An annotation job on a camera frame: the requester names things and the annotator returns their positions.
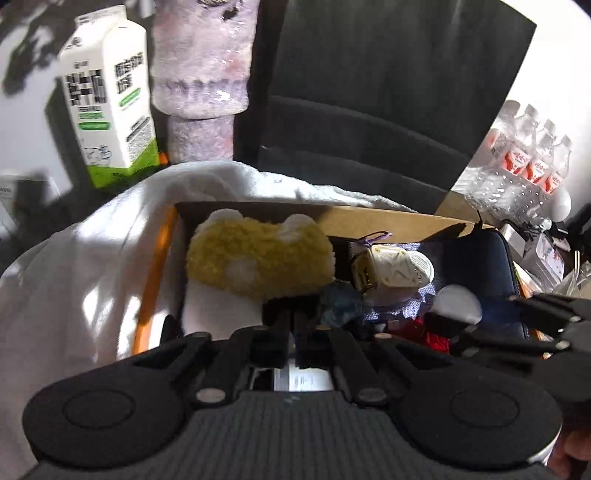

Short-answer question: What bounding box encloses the pack of clear water bottles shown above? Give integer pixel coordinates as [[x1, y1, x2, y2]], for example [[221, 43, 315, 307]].
[[464, 99, 574, 219]]

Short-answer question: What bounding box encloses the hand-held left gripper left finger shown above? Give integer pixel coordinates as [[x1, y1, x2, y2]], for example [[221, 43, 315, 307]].
[[133, 300, 291, 409]]

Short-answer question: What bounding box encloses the white green milk carton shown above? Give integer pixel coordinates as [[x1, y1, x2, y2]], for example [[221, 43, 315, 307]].
[[57, 4, 160, 190]]

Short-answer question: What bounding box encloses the black paper bag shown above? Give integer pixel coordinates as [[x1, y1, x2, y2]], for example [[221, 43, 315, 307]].
[[233, 0, 539, 216]]

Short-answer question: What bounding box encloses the white round speaker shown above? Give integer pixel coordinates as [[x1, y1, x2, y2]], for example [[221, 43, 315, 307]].
[[547, 189, 574, 223]]

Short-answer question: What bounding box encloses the red cardboard box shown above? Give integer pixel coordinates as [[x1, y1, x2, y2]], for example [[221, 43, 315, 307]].
[[133, 201, 546, 357]]

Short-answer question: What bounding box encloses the black zip case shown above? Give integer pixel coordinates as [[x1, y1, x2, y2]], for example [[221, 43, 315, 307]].
[[417, 228, 533, 341]]

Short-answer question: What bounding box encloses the person's right hand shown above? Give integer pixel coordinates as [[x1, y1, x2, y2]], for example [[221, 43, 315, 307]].
[[551, 415, 591, 480]]

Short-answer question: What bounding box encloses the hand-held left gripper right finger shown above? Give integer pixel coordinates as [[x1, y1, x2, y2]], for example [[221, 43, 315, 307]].
[[294, 308, 445, 408]]

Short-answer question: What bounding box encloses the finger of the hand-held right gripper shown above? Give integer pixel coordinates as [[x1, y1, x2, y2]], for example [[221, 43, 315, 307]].
[[507, 292, 591, 322], [423, 312, 563, 357]]

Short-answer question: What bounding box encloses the blue foil egg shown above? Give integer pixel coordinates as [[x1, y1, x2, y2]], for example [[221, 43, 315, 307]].
[[320, 281, 366, 325]]

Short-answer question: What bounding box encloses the red artificial rose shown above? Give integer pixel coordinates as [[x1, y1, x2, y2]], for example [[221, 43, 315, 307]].
[[392, 318, 451, 356]]

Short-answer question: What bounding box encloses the white towel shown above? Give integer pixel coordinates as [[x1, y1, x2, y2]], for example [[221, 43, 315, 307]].
[[0, 159, 417, 418]]

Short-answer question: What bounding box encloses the wooden desktop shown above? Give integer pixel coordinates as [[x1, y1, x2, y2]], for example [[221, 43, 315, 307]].
[[434, 190, 511, 232]]

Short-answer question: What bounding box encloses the yellow and white plush toy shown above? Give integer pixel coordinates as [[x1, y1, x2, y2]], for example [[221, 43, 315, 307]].
[[180, 208, 334, 339]]

